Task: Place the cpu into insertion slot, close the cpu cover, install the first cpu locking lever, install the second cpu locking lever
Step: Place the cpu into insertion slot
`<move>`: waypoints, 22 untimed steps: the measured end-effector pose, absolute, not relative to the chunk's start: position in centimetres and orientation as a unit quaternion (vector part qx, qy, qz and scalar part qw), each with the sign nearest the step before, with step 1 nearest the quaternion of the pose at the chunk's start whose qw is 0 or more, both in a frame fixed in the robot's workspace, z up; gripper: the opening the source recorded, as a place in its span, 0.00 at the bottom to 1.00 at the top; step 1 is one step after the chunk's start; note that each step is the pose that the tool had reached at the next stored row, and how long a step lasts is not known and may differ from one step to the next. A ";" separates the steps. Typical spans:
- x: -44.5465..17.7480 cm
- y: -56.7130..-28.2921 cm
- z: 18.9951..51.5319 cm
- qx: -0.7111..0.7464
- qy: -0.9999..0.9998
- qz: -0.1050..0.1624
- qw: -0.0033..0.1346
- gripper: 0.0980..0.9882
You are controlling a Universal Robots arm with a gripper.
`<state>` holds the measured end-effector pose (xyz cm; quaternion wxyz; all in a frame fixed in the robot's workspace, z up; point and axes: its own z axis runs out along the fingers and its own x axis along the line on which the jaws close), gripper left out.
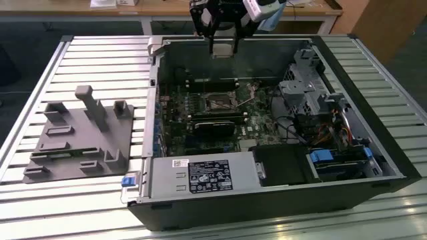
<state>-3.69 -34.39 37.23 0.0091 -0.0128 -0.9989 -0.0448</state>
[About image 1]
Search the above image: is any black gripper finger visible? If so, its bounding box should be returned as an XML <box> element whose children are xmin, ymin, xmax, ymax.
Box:
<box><xmin>189</xmin><ymin>0</ymin><xmax>217</xmax><ymax>54</ymax></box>
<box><xmin>233</xmin><ymin>14</ymin><xmax>258</xmax><ymax>55</ymax></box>

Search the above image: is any silver CPU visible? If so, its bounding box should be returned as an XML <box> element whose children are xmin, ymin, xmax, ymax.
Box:
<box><xmin>213</xmin><ymin>43</ymin><xmax>234</xmax><ymax>60</ymax></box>

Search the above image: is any metal locking lever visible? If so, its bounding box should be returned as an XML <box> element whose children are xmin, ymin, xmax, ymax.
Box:
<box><xmin>238</xmin><ymin>96</ymin><xmax>259</xmax><ymax>106</ymax></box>

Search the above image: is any CPU socket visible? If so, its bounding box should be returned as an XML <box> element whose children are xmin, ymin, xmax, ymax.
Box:
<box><xmin>205</xmin><ymin>92</ymin><xmax>242</xmax><ymax>113</ymax></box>

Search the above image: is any wooden desk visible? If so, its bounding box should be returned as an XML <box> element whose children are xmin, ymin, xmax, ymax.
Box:
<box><xmin>0</xmin><ymin>0</ymin><xmax>345</xmax><ymax>36</ymax></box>

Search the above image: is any grey metal disk bay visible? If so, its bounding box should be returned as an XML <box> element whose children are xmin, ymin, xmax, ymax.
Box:
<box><xmin>278</xmin><ymin>48</ymin><xmax>349</xmax><ymax>117</ymax></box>

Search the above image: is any green motherboard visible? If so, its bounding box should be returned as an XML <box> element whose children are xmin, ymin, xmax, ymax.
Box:
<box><xmin>157</xmin><ymin>79</ymin><xmax>285</xmax><ymax>157</ymax></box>

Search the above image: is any wooden cabinet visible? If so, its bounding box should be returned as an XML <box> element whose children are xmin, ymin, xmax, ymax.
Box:
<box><xmin>333</xmin><ymin>0</ymin><xmax>427</xmax><ymax>65</ymax></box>

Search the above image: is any black graphics card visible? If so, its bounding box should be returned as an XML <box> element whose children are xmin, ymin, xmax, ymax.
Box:
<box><xmin>191</xmin><ymin>121</ymin><xmax>237</xmax><ymax>137</ymax></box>

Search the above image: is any small silver heatsink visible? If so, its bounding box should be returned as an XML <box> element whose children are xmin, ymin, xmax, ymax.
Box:
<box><xmin>239</xmin><ymin>139</ymin><xmax>259</xmax><ymax>151</ymax></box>

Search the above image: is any black plastic shroud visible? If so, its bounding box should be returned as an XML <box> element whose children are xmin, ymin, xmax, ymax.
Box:
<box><xmin>250</xmin><ymin>144</ymin><xmax>317</xmax><ymax>187</ymax></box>

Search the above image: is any blue disk carrier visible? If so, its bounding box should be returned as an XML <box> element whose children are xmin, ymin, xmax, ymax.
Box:
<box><xmin>309</xmin><ymin>148</ymin><xmax>336</xmax><ymax>165</ymax></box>

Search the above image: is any grey parts rack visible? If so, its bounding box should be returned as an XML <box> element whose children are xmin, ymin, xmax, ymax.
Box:
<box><xmin>22</xmin><ymin>84</ymin><xmax>135</xmax><ymax>185</ymax></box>

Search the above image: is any silver power supply unit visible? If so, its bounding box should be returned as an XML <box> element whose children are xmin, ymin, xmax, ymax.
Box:
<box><xmin>146</xmin><ymin>152</ymin><xmax>261</xmax><ymax>198</ymax></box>

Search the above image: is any blue case latch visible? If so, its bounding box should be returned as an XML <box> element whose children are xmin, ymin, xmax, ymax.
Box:
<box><xmin>122</xmin><ymin>174</ymin><xmax>141</xmax><ymax>187</ymax></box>

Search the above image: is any black PC case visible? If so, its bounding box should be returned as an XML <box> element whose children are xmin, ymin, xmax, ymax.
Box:
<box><xmin>126</xmin><ymin>34</ymin><xmax>422</xmax><ymax>232</ymax></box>

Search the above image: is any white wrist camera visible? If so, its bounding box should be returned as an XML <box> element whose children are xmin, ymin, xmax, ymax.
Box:
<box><xmin>242</xmin><ymin>0</ymin><xmax>285</xmax><ymax>23</ymax></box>

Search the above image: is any black wire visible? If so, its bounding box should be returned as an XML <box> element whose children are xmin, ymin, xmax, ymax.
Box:
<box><xmin>271</xmin><ymin>116</ymin><xmax>309</xmax><ymax>145</ymax></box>

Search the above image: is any orange yellow wire bundle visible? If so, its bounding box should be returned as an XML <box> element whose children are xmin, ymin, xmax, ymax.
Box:
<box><xmin>313</xmin><ymin>123</ymin><xmax>356</xmax><ymax>146</ymax></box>

